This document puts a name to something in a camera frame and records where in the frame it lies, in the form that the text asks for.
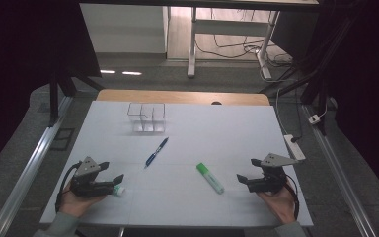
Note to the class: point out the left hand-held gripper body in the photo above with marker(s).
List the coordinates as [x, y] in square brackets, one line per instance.
[89, 187]

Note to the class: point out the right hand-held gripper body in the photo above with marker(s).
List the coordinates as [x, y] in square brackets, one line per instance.
[271, 181]

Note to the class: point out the white green glue stick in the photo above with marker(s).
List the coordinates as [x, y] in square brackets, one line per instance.
[120, 191]

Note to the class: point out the green highlighter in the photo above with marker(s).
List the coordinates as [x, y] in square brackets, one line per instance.
[210, 178]

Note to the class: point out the blue pen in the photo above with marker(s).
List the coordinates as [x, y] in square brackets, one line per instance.
[156, 152]

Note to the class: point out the clear acrylic pen holder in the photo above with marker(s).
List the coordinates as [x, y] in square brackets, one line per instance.
[146, 120]

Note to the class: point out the person's left hand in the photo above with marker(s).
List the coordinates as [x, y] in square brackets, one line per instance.
[75, 204]

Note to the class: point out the person's right hand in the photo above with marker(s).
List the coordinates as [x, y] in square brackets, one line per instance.
[283, 204]

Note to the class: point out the white power strip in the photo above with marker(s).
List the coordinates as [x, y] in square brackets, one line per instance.
[294, 147]

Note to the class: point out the dark floor hatch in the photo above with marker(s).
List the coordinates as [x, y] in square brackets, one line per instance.
[62, 139]

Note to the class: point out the black table grommet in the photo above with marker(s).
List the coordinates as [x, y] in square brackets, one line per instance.
[216, 103]

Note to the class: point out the small white adapter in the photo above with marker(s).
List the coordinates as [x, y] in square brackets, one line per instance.
[314, 119]

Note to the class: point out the black stand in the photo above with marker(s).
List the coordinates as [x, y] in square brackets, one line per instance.
[53, 105]
[322, 98]

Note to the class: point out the wooden table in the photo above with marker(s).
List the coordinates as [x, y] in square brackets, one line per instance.
[177, 97]

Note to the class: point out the black curtain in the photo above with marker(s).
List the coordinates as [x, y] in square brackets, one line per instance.
[368, 65]
[19, 49]

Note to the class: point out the aluminium rail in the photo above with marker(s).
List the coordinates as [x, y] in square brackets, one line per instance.
[342, 181]
[29, 174]

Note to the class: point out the white desk frame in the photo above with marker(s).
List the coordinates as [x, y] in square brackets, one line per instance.
[230, 27]

